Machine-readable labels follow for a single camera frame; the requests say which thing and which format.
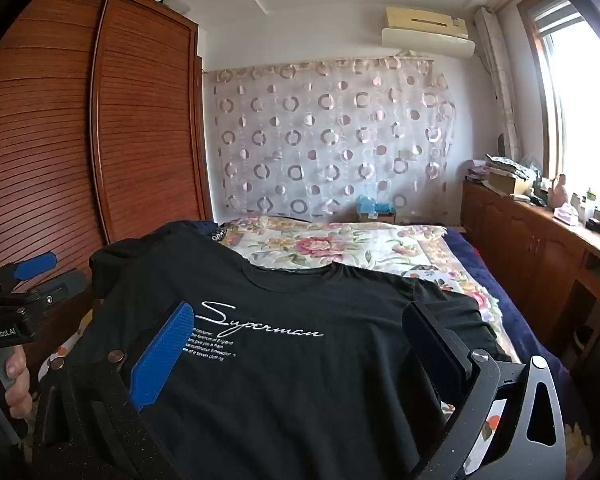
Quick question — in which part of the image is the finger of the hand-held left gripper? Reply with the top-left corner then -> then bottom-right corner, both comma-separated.
2,252 -> 59,284
30,268 -> 87,307

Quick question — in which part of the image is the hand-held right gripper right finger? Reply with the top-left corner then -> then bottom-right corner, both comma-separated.
401,300 -> 567,480

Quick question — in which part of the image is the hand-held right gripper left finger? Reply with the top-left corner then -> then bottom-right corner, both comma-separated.
32,301 -> 196,480

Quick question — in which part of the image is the black t-shirt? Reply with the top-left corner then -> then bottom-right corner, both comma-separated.
72,222 -> 503,480

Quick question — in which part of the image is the person's left hand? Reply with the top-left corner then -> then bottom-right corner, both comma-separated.
0,345 -> 34,422

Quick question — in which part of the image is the navy blue blanket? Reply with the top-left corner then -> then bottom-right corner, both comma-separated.
445,225 -> 581,411

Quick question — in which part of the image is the orange-print bed sheet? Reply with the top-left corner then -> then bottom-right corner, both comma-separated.
37,310 -> 513,466

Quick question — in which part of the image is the long wooden cabinet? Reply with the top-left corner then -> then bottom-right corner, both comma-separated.
460,180 -> 600,411

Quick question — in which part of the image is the brown slatted wooden wardrobe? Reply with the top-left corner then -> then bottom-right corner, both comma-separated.
0,0 -> 213,376

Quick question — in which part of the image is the cardboard box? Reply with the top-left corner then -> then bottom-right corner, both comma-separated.
358,210 -> 397,225

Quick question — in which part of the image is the floral bed quilt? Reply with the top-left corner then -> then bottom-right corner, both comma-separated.
217,215 -> 523,366

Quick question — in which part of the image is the blue plastic bag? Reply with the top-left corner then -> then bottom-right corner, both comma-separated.
356,194 -> 396,216

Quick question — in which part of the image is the pile of papers and books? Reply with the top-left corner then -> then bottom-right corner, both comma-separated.
465,152 -> 542,199

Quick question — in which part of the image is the pink bottle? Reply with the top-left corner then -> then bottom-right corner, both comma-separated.
550,174 -> 570,208

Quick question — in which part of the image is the sheer circle-print curtain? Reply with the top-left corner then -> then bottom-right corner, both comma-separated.
202,57 -> 458,226

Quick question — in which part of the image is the bright window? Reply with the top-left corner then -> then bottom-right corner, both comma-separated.
520,0 -> 600,211

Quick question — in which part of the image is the tied patterned window curtain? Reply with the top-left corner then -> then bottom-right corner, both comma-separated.
475,7 -> 520,161

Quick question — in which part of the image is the cream wall air conditioner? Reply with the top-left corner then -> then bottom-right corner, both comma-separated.
381,6 -> 476,58

